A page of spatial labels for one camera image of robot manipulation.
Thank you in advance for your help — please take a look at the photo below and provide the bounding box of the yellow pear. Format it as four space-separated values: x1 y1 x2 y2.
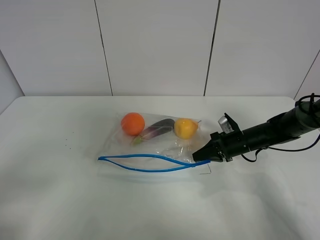
174 118 199 140

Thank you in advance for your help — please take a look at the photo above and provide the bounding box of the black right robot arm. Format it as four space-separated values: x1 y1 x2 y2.
192 93 320 163

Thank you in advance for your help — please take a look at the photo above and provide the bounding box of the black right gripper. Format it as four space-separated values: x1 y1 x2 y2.
192 131 250 163

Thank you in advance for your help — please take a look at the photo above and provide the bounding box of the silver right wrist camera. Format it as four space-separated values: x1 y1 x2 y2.
218 113 240 134

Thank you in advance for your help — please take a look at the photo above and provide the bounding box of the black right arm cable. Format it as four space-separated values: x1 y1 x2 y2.
240 92 320 163

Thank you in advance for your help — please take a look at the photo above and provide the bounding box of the orange fruit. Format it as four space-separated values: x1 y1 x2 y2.
120 112 145 136

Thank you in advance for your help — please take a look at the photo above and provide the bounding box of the purple eggplant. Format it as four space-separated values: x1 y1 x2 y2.
132 118 175 146

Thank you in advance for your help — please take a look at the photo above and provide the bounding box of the clear zip bag blue zipper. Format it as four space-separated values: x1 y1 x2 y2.
97 112 212 175

